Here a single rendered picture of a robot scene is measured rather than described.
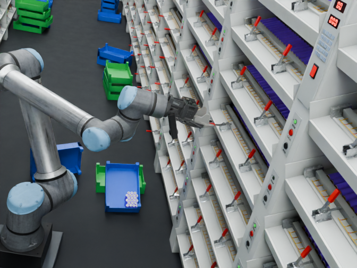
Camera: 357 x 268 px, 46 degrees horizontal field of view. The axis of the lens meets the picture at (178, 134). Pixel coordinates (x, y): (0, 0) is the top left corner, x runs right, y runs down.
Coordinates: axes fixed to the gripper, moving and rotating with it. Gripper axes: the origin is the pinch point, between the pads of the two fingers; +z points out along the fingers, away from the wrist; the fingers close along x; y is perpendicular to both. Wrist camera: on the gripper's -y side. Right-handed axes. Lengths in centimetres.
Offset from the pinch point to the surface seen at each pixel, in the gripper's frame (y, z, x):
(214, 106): 0.9, 6.1, 15.7
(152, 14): -18, 10, 209
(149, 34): -36, 13, 209
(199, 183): -37.1, 14.4, 11.6
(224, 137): -1.3, 5.7, -5.8
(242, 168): 0.2, 5.5, -27.6
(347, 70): 51, -4, -59
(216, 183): -19.7, 9.2, -10.9
